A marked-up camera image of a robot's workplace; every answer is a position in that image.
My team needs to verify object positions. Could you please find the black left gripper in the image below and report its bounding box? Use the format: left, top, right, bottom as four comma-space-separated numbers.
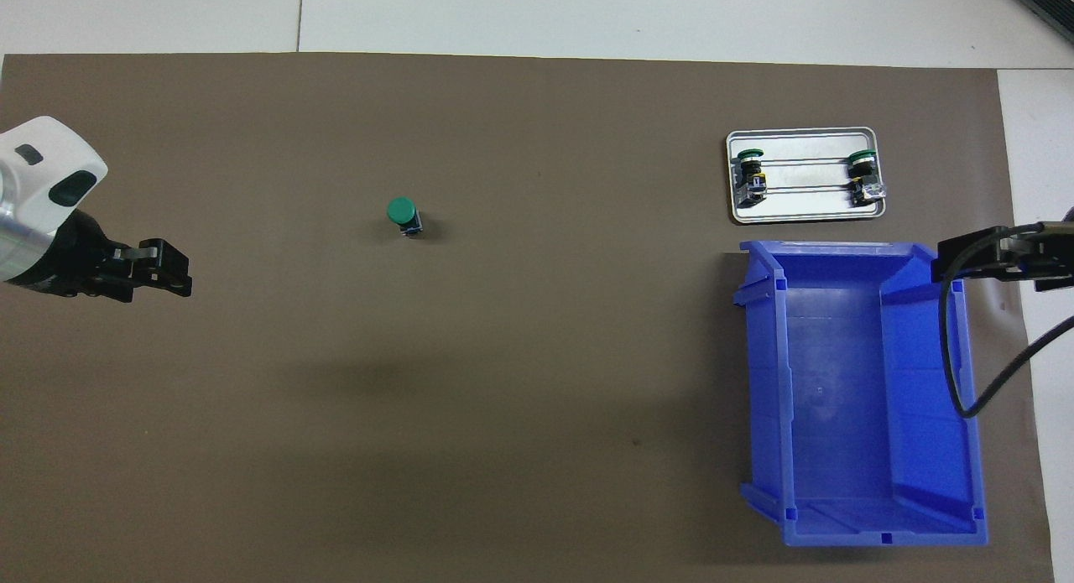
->
17, 210, 192, 304

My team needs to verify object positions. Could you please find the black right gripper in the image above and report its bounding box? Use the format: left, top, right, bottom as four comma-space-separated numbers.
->
930, 225, 1074, 293

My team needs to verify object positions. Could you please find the green push button switch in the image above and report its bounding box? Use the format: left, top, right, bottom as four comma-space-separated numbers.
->
386, 196, 423, 238
733, 148, 769, 208
846, 148, 886, 206

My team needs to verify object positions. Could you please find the blue plastic storage bin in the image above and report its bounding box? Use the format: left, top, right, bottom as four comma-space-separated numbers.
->
733, 240, 988, 548

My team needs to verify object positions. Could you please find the silver metal tray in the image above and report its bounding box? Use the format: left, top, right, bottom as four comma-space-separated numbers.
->
726, 128, 888, 225

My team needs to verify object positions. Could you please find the brown table mat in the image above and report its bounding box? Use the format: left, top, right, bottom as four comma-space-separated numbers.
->
0, 53, 1054, 583

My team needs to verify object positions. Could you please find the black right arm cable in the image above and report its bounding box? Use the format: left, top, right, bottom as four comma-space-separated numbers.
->
938, 221, 1074, 421

